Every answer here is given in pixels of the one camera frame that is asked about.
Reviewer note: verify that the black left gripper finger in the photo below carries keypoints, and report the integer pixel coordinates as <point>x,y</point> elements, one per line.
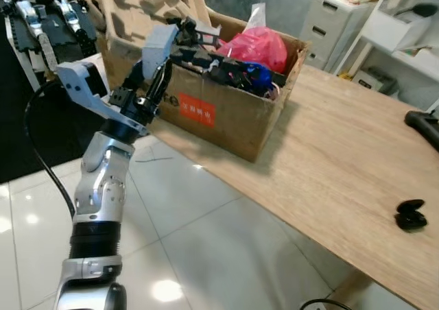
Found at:
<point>164,84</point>
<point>140,77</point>

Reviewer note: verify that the large grey plastic plate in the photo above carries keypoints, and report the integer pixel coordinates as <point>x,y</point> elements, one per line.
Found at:
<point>160,49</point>

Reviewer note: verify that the long black plastic part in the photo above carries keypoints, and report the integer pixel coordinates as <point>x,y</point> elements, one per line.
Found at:
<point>226,68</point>

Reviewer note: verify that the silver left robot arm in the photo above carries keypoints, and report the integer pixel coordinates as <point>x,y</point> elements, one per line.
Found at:
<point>103,186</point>

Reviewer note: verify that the cardboard rubbish box red label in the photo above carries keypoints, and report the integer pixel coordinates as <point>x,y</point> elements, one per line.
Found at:
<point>226,121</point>

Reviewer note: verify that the brown moulded pulp tray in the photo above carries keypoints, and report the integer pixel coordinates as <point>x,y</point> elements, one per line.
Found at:
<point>147,5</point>

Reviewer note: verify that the red plastic bag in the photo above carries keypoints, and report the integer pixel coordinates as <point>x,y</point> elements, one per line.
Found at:
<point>257,48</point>

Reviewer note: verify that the black silver robot parts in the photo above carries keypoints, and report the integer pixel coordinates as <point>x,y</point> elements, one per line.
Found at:
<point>48,22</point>

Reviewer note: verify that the clear plastic wrapper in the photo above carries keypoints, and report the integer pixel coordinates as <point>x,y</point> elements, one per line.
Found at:
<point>257,15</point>

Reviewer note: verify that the white shelf unit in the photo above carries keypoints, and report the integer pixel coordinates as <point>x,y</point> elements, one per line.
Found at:
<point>405,36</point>

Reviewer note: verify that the white drawer cabinet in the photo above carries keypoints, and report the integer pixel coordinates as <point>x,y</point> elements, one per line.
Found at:
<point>333,29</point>

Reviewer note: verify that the black earbud case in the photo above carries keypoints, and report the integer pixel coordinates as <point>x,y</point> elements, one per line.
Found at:
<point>411,215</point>

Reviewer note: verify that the light wooden table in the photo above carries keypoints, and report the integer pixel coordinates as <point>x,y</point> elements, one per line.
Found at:
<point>329,159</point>

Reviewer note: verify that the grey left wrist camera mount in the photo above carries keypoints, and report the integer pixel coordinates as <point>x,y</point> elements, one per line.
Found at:
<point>86,87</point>

